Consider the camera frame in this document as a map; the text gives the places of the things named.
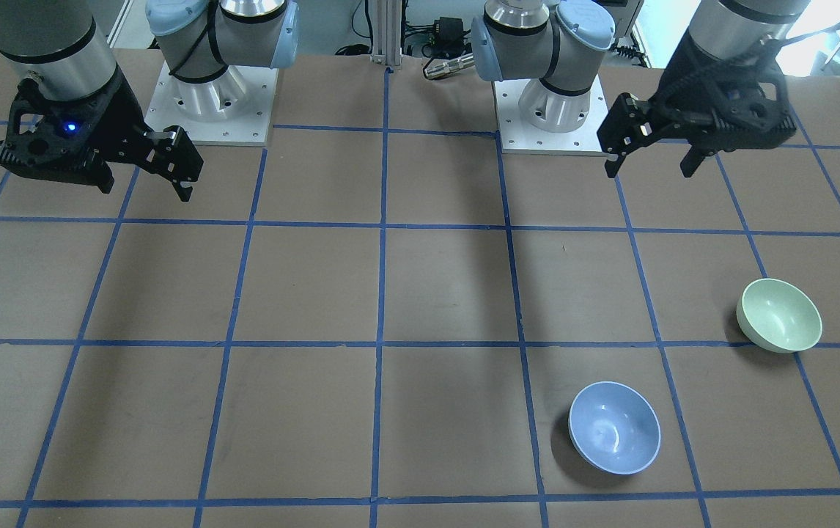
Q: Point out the silver metal cylinder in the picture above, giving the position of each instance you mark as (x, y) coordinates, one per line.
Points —
(448, 68)

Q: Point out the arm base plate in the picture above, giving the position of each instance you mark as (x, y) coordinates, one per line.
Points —
(233, 110)
(535, 121)

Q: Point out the blue bowl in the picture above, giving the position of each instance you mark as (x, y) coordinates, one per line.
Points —
(614, 428)

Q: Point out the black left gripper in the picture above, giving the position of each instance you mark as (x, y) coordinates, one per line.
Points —
(686, 86)

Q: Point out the aluminium frame post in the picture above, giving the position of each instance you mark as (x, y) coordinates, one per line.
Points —
(385, 29)

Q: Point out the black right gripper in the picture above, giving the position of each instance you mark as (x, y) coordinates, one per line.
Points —
(121, 116)

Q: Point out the green bowl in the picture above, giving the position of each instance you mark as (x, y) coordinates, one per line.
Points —
(778, 317)

